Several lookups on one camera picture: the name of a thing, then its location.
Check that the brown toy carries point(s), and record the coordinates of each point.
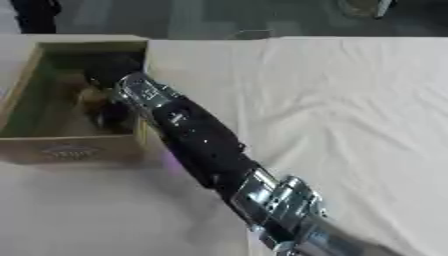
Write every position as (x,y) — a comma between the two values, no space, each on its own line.
(92,97)

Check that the tan cardboard box green inside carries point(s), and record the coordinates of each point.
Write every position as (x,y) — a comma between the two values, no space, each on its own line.
(70,151)

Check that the person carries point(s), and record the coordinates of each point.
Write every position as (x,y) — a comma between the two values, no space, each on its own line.
(36,15)

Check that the silver and black right robot arm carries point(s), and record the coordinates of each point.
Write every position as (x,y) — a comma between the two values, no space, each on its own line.
(201,136)

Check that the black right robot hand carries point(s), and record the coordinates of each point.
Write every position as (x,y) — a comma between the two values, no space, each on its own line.
(111,71)

